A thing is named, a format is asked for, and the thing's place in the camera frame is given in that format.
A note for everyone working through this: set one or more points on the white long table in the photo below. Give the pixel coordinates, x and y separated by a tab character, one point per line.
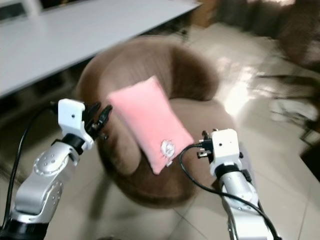
80	35

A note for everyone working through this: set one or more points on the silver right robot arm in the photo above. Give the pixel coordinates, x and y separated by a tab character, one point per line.
242	195

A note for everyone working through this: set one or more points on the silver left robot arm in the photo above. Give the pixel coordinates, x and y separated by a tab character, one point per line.
45	175

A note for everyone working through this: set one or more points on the grey framed device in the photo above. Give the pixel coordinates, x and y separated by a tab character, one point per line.
12	11

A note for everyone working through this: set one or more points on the white crumpled cloth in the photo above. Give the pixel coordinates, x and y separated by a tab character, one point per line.
291	110

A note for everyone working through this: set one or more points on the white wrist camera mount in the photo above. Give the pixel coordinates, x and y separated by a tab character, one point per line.
71	120
226	147

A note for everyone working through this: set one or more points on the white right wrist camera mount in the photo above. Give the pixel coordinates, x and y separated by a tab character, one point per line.
226	147

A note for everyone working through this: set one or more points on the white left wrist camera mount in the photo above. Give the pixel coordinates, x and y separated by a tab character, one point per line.
71	120

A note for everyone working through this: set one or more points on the dark brown chair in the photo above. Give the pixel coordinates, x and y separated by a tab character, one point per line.
300	35

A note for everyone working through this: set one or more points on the pink pillow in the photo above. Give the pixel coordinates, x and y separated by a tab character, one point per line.
147	122

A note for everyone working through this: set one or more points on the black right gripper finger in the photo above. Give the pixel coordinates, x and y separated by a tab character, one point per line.
211	133
204	135

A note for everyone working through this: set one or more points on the brown wooden cabinet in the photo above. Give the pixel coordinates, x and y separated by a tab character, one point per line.
204	14

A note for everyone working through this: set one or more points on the brown round sofa chair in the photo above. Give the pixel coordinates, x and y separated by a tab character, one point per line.
185	65

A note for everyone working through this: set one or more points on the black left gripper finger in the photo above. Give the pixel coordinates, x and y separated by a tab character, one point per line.
105	115
93	112

